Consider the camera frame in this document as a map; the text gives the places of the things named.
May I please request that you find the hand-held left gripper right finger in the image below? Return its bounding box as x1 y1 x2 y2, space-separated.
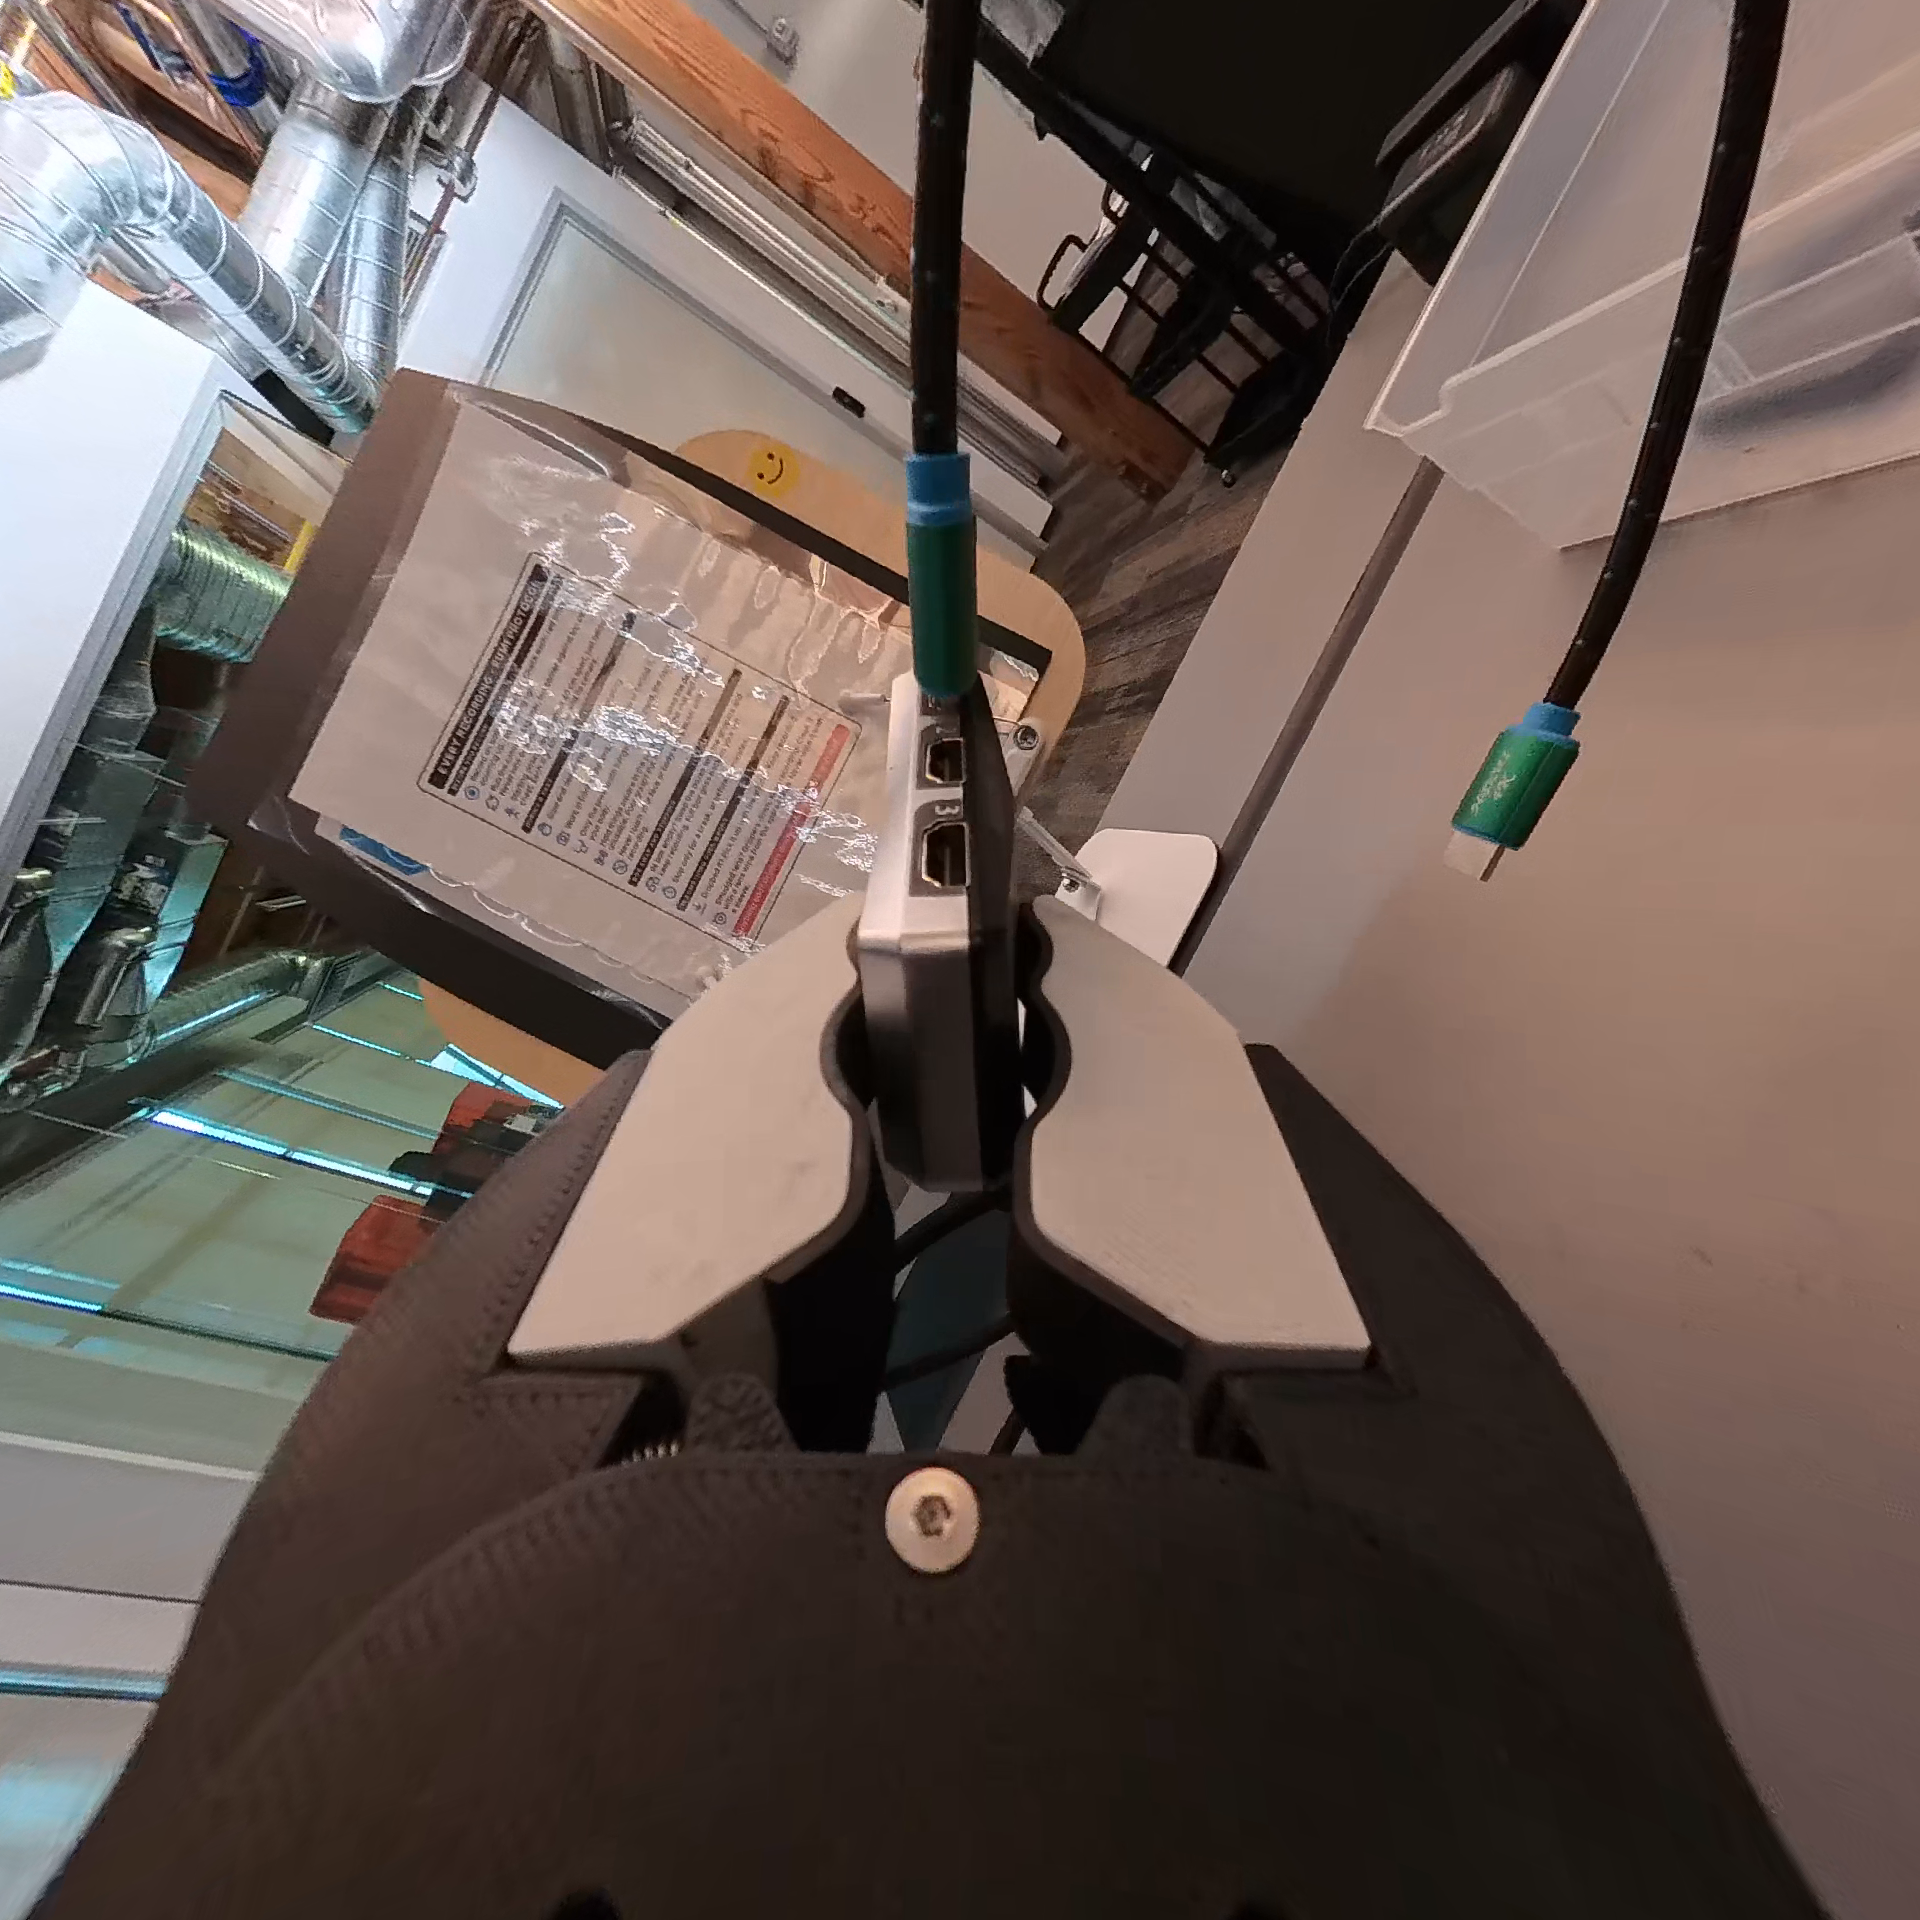
1007 896 1375 1456

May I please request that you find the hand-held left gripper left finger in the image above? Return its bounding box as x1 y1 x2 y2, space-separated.
506 908 898 1456

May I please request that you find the silver hdmi switch box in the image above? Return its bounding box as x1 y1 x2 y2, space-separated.
852 670 1039 1194

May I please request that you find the black braided green-plug hdmi cable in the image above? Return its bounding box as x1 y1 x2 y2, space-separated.
902 0 1793 888

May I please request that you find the clear plastic bin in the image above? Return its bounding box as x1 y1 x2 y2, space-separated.
1365 0 1920 548

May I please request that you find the white display stand base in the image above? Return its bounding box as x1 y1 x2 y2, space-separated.
1049 830 1216 976

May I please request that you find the black display board instruction sheet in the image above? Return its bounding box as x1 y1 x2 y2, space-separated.
186 376 1052 1074

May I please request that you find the white door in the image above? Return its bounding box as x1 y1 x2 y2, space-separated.
486 187 1052 557

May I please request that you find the silver ceiling ductwork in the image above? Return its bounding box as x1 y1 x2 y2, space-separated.
0 0 495 436

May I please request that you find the black power adapter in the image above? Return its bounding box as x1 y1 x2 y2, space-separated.
1375 30 1560 288

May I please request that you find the black wire rolling cart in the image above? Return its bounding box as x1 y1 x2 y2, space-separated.
1041 225 1336 482

